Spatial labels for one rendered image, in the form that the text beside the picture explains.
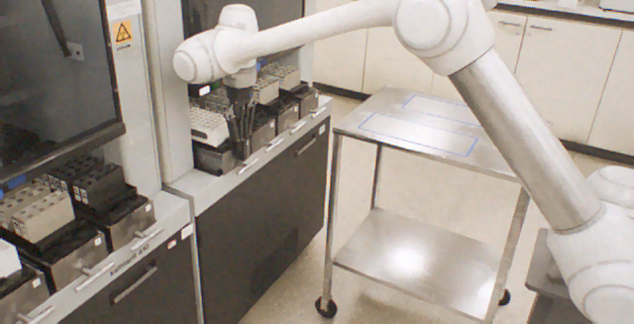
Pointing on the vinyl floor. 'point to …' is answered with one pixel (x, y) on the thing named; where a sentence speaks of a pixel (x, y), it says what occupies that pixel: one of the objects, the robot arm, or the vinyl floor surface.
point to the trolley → (373, 124)
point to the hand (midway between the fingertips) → (241, 149)
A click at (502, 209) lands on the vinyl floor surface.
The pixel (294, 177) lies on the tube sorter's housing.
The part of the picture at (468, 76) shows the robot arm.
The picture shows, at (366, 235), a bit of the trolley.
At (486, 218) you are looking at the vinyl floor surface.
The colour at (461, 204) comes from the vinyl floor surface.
